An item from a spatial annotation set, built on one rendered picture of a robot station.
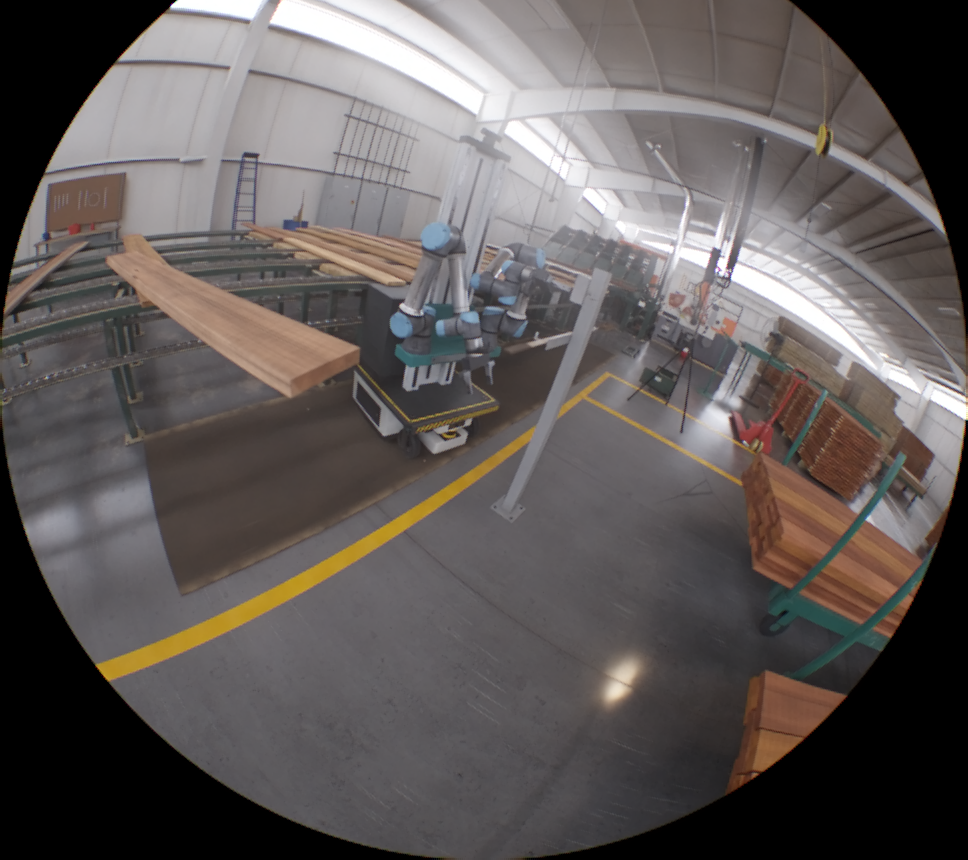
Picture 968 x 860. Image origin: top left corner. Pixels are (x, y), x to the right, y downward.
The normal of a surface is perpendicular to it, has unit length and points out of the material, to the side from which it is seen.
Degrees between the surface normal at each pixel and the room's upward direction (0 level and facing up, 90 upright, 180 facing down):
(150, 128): 92
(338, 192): 90
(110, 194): 90
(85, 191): 90
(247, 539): 0
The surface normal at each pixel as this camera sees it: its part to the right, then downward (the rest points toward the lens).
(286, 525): 0.26, -0.88
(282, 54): 0.77, 0.41
